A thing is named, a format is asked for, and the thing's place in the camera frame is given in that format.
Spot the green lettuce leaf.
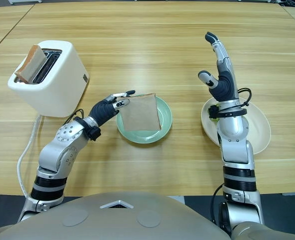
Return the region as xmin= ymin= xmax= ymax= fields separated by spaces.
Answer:
xmin=207 ymin=102 xmax=221 ymax=123

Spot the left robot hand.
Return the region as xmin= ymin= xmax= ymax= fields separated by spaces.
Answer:
xmin=88 ymin=90 xmax=136 ymax=128

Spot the black cable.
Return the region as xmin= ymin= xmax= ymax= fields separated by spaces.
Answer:
xmin=213 ymin=87 xmax=253 ymax=114
xmin=62 ymin=108 xmax=86 ymax=126

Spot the bread slice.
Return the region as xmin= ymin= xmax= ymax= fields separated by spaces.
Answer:
xmin=116 ymin=93 xmax=162 ymax=133
xmin=14 ymin=44 xmax=49 ymax=84

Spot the robot body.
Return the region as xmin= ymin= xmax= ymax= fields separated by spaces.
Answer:
xmin=0 ymin=191 xmax=238 ymax=240

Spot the cream plate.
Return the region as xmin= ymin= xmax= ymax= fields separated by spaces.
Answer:
xmin=200 ymin=97 xmax=272 ymax=155

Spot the cream toaster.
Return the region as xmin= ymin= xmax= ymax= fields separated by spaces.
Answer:
xmin=7 ymin=40 xmax=91 ymax=118

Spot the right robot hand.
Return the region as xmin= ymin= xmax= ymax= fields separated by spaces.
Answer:
xmin=197 ymin=31 xmax=240 ymax=103

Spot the green plate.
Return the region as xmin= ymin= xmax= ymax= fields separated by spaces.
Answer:
xmin=115 ymin=94 xmax=173 ymax=145

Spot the white cord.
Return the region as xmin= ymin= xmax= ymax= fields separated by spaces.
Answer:
xmin=16 ymin=114 xmax=45 ymax=198

